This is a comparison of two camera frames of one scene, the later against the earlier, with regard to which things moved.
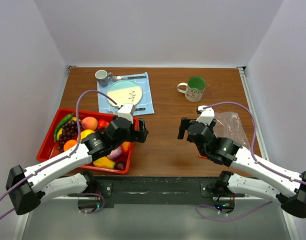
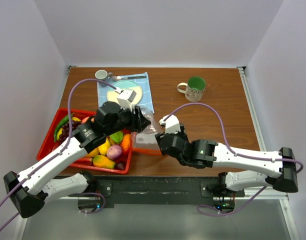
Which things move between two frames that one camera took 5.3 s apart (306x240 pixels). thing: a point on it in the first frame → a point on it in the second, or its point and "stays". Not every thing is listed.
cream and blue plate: [124, 91] stays
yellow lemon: [59, 133] stays
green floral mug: [194, 88] stays
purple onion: [115, 153] stays
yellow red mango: [104, 162] stays
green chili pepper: [64, 121] stays
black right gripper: [185, 122] → [182, 133]
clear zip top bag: [228, 125] → [145, 142]
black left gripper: [136, 136] → [138, 121]
